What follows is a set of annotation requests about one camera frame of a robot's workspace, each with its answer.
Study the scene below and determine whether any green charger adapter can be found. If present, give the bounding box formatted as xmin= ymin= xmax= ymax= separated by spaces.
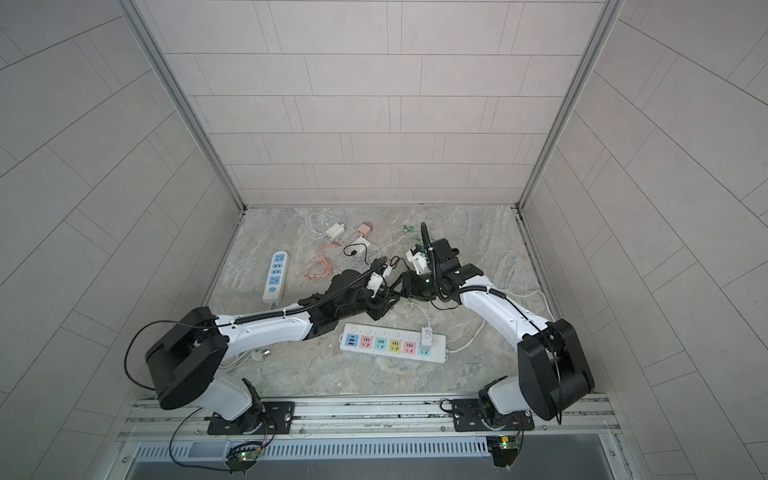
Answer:
xmin=366 ymin=273 xmax=386 ymax=298

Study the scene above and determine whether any white multicolour socket power strip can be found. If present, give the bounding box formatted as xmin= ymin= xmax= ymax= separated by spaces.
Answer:
xmin=339 ymin=323 xmax=448 ymax=364

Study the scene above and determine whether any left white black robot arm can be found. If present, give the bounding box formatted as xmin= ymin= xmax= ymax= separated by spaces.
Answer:
xmin=145 ymin=256 xmax=392 ymax=421

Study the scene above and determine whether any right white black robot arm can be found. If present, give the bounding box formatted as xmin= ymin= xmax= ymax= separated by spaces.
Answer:
xmin=401 ymin=223 xmax=595 ymax=429

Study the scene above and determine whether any white charger adapter far left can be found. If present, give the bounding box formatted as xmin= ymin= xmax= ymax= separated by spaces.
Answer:
xmin=325 ymin=223 xmax=345 ymax=242

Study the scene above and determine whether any pink charger adapter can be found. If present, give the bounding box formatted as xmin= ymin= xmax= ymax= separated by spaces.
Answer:
xmin=357 ymin=222 xmax=373 ymax=237

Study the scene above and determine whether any white blue socket power strip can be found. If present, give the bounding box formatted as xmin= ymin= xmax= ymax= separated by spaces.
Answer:
xmin=262 ymin=250 xmax=289 ymax=305

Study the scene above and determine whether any right green circuit board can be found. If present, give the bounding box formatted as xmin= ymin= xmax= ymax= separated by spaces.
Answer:
xmin=486 ymin=436 xmax=520 ymax=468

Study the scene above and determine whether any green circuit board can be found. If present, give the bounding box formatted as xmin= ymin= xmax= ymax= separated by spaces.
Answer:
xmin=225 ymin=441 xmax=263 ymax=475
xmin=486 ymin=436 xmax=520 ymax=468

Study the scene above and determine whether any left green circuit board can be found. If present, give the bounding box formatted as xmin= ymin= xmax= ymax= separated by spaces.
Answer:
xmin=225 ymin=441 xmax=263 ymax=475

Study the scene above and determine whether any pink charging cable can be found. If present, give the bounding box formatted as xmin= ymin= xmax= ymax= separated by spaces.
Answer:
xmin=299 ymin=241 xmax=347 ymax=283

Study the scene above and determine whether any white charger with black cable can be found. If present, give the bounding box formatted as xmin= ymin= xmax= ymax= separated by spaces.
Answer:
xmin=343 ymin=237 xmax=381 ymax=265

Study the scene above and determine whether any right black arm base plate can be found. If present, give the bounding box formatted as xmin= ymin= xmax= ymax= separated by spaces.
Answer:
xmin=440 ymin=398 xmax=535 ymax=432

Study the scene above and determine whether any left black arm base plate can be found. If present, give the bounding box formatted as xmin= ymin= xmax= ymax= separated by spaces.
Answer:
xmin=206 ymin=401 xmax=295 ymax=436

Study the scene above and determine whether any aluminium mounting rail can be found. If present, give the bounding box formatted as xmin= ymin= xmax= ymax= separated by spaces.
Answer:
xmin=117 ymin=394 xmax=621 ymax=442

